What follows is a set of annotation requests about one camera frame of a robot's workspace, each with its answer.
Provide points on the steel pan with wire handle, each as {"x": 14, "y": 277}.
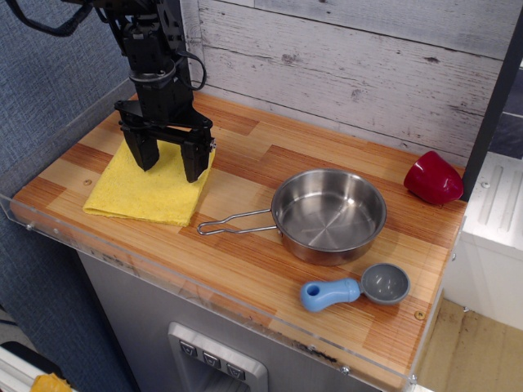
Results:
{"x": 325, "y": 216}

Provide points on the blue grey measuring scoop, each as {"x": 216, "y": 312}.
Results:
{"x": 382, "y": 284}

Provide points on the grey toy fridge cabinet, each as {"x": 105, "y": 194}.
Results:
{"x": 140, "y": 312}

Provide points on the white ribbed appliance right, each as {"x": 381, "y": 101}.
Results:
{"x": 484, "y": 273}

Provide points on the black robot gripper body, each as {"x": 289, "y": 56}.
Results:
{"x": 164, "y": 110}

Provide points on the clear acrylic guard panel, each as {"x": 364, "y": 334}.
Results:
{"x": 59, "y": 143}

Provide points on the yellow black object bottom left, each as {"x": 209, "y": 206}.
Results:
{"x": 50, "y": 383}

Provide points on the silver dispenser button panel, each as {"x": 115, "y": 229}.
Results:
{"x": 205, "y": 364}

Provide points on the red plastic cup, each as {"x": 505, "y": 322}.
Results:
{"x": 434, "y": 180}

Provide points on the yellow cloth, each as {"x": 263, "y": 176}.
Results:
{"x": 160, "y": 195}

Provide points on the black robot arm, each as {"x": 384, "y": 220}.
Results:
{"x": 150, "y": 36}

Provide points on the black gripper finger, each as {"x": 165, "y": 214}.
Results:
{"x": 195, "y": 157}
{"x": 144, "y": 149}

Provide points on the dark vertical post right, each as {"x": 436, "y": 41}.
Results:
{"x": 497, "y": 101}

